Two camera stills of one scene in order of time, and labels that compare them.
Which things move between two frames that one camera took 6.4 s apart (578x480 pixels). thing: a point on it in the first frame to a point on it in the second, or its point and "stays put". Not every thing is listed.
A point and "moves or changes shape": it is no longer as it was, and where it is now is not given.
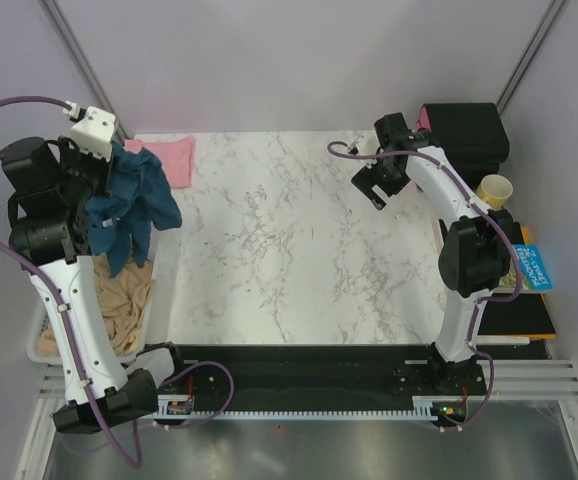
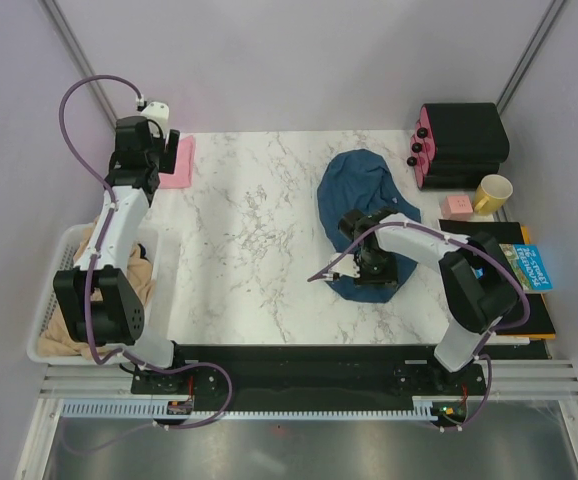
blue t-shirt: (138, 195) moves or changes shape
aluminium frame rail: (75, 49) stays put
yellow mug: (494, 189) stays put
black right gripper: (366, 178) to (389, 277)
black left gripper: (68, 150) to (170, 151)
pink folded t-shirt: (175, 156) stays put
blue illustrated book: (535, 276) stays put
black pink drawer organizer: (472, 134) stays put
